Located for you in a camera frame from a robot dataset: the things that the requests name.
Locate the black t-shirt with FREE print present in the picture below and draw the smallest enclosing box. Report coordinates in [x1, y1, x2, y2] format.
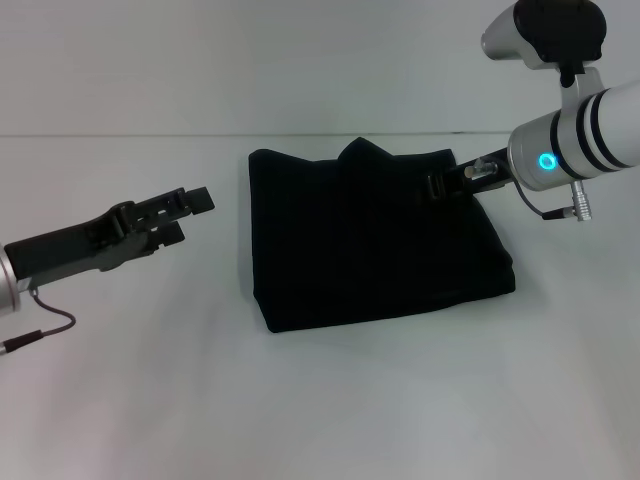
[248, 135, 516, 335]

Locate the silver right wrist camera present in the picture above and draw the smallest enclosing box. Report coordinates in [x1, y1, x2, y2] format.
[480, 0, 609, 101]

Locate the right arm cable with plug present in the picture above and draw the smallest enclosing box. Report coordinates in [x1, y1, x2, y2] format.
[463, 157, 595, 224]

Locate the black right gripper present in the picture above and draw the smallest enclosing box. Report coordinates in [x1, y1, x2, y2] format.
[424, 144, 515, 202]

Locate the dark left arm cable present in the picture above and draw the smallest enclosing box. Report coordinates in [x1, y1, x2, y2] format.
[0, 287, 78, 356]

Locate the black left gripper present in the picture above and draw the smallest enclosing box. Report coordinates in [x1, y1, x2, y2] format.
[4, 185, 218, 291]

